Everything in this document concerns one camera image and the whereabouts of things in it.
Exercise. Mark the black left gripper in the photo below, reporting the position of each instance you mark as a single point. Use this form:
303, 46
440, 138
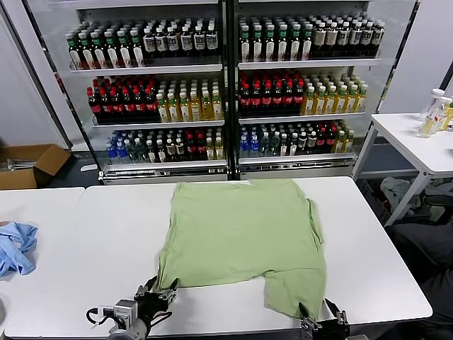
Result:
152, 306

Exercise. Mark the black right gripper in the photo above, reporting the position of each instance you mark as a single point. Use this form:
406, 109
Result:
329, 331

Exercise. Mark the green t-shirt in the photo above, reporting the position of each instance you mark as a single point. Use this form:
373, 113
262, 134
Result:
240, 230

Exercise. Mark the grey white clothes pile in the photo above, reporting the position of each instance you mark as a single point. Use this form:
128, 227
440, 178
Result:
396, 187

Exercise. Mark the dark trousered leg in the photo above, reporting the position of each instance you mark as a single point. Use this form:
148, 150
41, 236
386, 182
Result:
424, 255

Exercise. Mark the black mesh crate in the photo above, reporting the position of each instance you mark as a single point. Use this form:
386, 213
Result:
371, 198

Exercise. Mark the green-cap bottle white label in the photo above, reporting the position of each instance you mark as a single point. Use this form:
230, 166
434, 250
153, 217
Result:
138, 52
282, 44
151, 153
257, 45
307, 43
87, 55
269, 45
112, 54
99, 55
285, 146
295, 44
161, 152
294, 145
75, 55
125, 53
245, 46

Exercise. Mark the clear green-label water bottle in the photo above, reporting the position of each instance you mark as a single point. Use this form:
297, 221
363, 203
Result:
141, 152
275, 145
265, 145
132, 153

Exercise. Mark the dark bottle beige label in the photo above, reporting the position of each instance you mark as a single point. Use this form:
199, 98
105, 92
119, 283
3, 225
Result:
303, 143
332, 38
180, 150
170, 150
312, 142
320, 39

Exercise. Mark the blue label water bottle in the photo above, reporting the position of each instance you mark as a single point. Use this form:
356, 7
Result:
244, 147
122, 153
254, 146
111, 154

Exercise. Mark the small white floor object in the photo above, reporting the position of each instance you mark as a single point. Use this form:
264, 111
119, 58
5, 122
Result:
88, 167

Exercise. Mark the red-cap cola bottle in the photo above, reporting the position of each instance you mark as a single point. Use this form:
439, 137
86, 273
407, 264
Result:
94, 106
321, 141
201, 148
279, 99
299, 98
190, 148
129, 105
256, 100
117, 106
289, 99
140, 105
331, 141
245, 101
105, 106
152, 104
267, 100

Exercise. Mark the yellow drink bottle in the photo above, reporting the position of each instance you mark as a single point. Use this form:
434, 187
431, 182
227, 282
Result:
163, 111
219, 149
185, 110
206, 108
210, 150
342, 101
340, 143
361, 100
217, 108
331, 101
309, 102
352, 101
320, 102
173, 110
195, 109
350, 143

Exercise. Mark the light blue crumpled garment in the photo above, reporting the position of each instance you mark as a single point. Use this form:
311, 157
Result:
17, 248

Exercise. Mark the pale green cloth pile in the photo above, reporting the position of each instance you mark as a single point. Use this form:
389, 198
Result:
438, 212

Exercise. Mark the black office chair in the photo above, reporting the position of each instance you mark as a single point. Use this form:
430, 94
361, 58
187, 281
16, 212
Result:
439, 201

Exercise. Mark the brown cardboard box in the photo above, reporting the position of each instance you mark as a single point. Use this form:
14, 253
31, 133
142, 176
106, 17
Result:
46, 159

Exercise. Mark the silver metal rods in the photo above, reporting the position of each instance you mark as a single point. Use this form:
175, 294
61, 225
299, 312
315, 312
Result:
16, 164

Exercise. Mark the white side table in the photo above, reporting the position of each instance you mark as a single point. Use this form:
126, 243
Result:
407, 138

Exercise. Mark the clear bottle yellowish liquid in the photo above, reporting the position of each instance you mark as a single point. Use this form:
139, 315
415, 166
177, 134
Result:
427, 125

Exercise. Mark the beverage display shelf unit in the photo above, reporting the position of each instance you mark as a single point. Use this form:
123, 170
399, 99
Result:
301, 64
141, 69

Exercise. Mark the open glass cooler door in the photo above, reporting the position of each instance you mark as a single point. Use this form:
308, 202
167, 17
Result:
396, 60
53, 88

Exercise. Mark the clear bottle white cap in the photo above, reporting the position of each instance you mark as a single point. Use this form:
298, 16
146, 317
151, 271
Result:
433, 102

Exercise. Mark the dark bottle blue-white label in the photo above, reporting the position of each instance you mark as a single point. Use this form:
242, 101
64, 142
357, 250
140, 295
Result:
343, 38
172, 42
378, 36
199, 41
212, 40
355, 37
149, 44
161, 43
367, 37
186, 42

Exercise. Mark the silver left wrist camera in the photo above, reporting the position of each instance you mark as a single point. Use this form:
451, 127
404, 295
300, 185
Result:
124, 310

